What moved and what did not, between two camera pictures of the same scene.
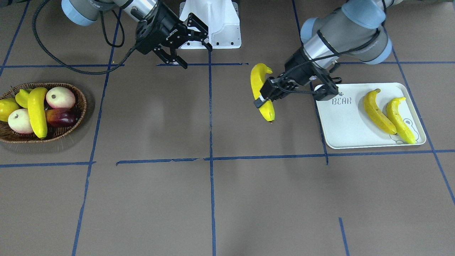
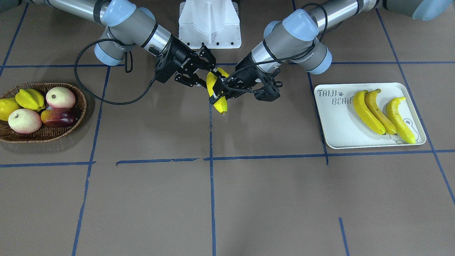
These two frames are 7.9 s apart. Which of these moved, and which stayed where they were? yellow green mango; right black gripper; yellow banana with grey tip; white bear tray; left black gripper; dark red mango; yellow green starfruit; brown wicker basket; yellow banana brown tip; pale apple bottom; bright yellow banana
Moved: yellow banana brown tip; right black gripper; yellow banana with grey tip; left black gripper
Stayed: white bear tray; pale apple bottom; bright yellow banana; brown wicker basket; yellow green starfruit; dark red mango; yellow green mango
